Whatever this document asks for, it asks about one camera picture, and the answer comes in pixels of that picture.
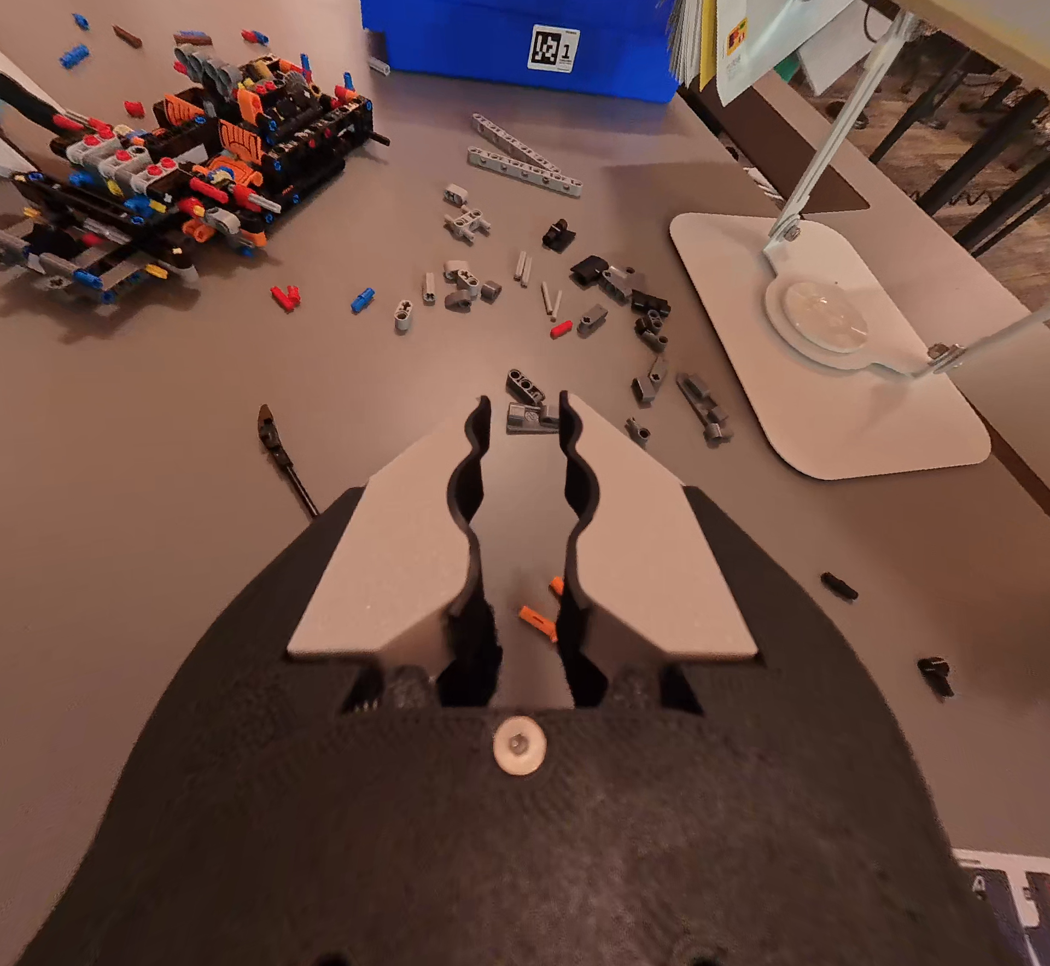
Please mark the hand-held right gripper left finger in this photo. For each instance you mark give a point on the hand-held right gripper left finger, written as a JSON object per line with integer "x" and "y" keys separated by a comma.
{"x": 385, "y": 564}

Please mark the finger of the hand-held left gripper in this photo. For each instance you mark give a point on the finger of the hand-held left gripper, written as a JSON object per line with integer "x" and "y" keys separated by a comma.
{"x": 10, "y": 72}
{"x": 10, "y": 162}

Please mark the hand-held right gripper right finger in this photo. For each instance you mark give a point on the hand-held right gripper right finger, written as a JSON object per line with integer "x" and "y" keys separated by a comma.
{"x": 656, "y": 564}

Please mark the brown lego axle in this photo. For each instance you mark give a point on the brown lego axle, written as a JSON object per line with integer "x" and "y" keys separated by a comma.
{"x": 127, "y": 36}

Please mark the black lego spike piece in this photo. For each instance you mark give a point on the black lego spike piece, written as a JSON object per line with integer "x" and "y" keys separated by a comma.
{"x": 275, "y": 437}

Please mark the pile of black lego pins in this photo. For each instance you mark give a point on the pile of black lego pins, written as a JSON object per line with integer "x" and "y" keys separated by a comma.
{"x": 838, "y": 586}

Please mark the partly built lego car model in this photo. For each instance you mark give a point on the partly built lego car model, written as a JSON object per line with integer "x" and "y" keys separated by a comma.
{"x": 205, "y": 154}

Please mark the pile of dark lego connectors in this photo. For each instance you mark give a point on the pile of dark lego connectors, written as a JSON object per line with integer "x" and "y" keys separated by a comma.
{"x": 607, "y": 277}

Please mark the brown ridged lego connector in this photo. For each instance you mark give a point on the brown ridged lego connector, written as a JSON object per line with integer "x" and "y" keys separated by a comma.
{"x": 193, "y": 41}

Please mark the light grey lego connector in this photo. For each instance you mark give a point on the light grey lego connector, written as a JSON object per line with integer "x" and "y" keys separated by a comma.
{"x": 403, "y": 315}

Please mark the short red lego axle pin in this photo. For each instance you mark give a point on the short red lego axle pin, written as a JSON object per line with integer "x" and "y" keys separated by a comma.
{"x": 561, "y": 329}

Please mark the red lego connector piece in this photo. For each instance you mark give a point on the red lego connector piece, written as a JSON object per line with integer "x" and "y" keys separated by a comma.
{"x": 285, "y": 298}

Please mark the lego sticker sheet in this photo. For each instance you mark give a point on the lego sticker sheet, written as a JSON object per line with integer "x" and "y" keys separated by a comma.
{"x": 1001, "y": 900}

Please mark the blue storage bin with tag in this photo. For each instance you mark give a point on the blue storage bin with tag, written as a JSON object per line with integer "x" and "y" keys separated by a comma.
{"x": 459, "y": 14}

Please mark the black metal desk legs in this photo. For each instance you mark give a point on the black metal desk legs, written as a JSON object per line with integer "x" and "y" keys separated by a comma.
{"x": 984, "y": 162}

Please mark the stack of instruction booklets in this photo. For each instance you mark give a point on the stack of instruction booklets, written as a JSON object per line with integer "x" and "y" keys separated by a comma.
{"x": 755, "y": 14}

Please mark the white stand with base plate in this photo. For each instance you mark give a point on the white stand with base plate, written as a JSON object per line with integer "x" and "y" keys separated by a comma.
{"x": 861, "y": 424}

